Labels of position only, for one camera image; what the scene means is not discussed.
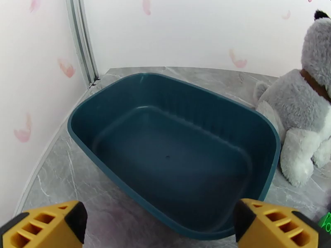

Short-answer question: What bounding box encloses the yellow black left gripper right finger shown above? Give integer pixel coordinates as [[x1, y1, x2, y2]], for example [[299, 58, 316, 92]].
[[233, 198, 331, 248]]

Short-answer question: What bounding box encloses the grey white plush dog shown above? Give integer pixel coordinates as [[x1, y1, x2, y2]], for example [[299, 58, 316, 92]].
[[253, 10, 331, 188]]

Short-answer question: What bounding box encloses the dark teal plastic bin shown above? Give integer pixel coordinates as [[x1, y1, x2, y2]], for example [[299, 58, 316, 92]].
[[67, 72, 282, 241]]

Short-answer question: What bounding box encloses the green lego brick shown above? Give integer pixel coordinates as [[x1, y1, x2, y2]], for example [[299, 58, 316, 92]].
[[317, 212, 331, 234]]

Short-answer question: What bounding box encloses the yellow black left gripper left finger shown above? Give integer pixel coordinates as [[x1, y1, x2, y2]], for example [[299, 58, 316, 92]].
[[0, 200, 88, 248]]

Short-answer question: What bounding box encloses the aluminium frame post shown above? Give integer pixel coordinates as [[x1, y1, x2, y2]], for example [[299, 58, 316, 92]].
[[65, 0, 101, 89]]

